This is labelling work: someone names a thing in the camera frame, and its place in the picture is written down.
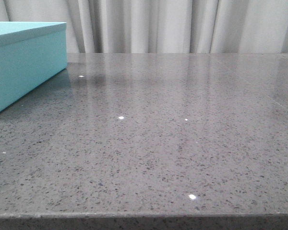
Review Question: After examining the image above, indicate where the grey white curtain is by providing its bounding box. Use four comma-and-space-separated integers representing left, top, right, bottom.
0, 0, 288, 53

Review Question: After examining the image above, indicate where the light blue plastic box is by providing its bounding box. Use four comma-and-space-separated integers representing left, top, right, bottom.
0, 22, 67, 112

